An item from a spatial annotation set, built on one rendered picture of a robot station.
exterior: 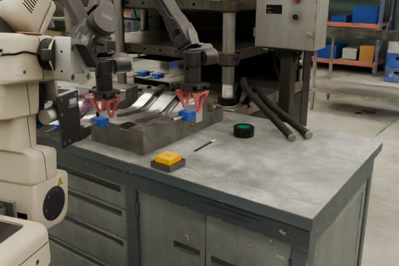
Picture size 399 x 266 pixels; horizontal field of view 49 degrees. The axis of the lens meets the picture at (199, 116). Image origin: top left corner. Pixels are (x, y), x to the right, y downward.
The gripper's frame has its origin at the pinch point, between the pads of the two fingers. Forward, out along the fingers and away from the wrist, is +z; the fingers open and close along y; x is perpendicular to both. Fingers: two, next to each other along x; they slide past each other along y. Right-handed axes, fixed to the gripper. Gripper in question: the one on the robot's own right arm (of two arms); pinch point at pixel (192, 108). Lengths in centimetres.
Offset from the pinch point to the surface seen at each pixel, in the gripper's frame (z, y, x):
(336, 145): 14, -39, -35
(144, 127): 6.1, 11.7, 11.3
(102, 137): 12.6, 29.9, 14.2
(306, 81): 14, 19, -146
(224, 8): -32, 25, -57
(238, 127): 10.9, -5.8, -21.7
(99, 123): 6.0, 27.3, 17.5
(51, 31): 23, 563, -349
